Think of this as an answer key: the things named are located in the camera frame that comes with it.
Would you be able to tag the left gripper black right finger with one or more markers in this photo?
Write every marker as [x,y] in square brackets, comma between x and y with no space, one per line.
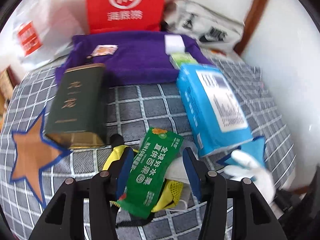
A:
[252,216]

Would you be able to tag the purple towel mat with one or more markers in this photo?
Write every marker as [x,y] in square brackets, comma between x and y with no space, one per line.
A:
[140,58]

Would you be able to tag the yellow black pouch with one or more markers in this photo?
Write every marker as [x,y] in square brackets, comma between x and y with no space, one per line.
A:
[169,196]

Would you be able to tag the brown star mat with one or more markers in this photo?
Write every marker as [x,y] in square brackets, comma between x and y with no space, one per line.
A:
[34,154]

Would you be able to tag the white glove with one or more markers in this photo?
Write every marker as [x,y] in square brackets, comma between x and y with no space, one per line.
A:
[248,167]

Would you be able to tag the brown wooden door frame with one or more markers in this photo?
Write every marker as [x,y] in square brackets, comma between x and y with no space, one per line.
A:
[251,22]

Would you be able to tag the red paper shopping bag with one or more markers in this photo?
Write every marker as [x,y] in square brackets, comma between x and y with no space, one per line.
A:
[124,15]

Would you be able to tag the dark green tea box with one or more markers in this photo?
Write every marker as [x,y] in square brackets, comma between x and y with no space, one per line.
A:
[76,115]

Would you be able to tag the grey checked bed sheet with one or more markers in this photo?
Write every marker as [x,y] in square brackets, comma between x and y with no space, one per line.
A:
[130,112]

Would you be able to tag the white sponge block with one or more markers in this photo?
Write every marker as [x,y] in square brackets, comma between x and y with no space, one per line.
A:
[173,44]

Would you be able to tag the blue tissue pack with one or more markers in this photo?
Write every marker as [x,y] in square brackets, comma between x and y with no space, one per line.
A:
[216,119]

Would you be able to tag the blue star mat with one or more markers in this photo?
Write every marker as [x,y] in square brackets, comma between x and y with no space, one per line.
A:
[254,148]

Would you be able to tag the grey Nike waist bag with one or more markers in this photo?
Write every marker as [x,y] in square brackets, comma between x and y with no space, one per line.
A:
[210,29]

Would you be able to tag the white Miniso plastic bag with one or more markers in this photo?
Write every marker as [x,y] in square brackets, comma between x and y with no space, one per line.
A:
[43,30]

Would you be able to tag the light green packet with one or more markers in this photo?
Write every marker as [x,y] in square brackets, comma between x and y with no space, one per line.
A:
[177,59]

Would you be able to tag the green snack packet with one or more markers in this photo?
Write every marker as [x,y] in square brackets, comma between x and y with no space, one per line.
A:
[158,149]

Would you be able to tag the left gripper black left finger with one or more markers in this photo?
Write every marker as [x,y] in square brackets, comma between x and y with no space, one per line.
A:
[63,218]

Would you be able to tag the wooden bedside furniture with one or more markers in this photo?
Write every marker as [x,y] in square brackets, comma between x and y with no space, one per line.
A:
[8,83]

